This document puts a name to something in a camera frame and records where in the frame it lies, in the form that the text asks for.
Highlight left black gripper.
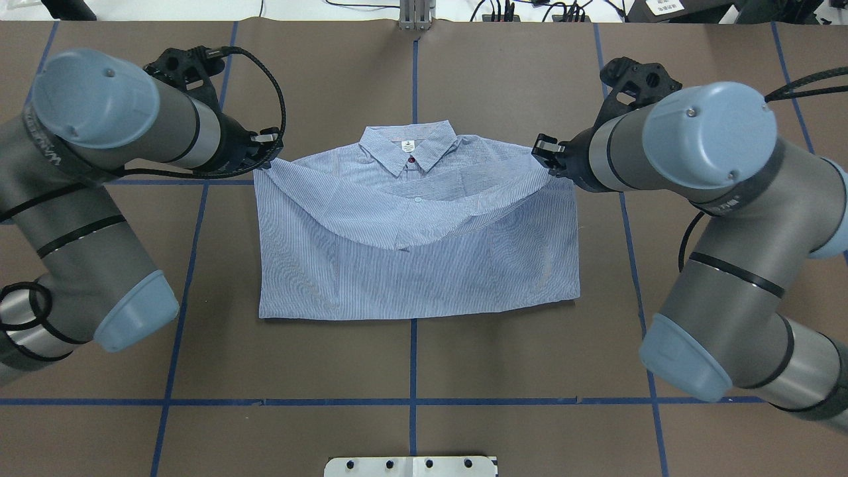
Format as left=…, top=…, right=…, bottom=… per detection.
left=215, top=114, right=284, bottom=174

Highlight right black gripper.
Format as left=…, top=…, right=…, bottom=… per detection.
left=532, top=129, right=613, bottom=193

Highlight light blue striped shirt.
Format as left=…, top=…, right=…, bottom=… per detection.
left=254, top=121, right=581, bottom=322

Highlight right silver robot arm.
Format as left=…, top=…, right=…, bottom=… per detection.
left=532, top=81, right=846, bottom=434

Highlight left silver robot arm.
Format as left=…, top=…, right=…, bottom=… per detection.
left=1, top=46, right=286, bottom=386

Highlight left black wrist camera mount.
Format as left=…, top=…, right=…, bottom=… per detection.
left=142, top=46, right=225, bottom=113

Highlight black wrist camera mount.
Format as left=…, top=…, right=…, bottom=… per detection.
left=142, top=46, right=225, bottom=113
left=592, top=57, right=682, bottom=131

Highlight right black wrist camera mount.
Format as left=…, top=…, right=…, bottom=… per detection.
left=592, top=57, right=682, bottom=131

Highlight black cable bundle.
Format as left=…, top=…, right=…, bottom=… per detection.
left=469, top=0, right=627, bottom=23

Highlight aluminium frame post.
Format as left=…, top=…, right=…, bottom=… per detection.
left=399, top=0, right=437, bottom=31

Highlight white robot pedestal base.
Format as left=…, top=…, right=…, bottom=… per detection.
left=323, top=456, right=500, bottom=476

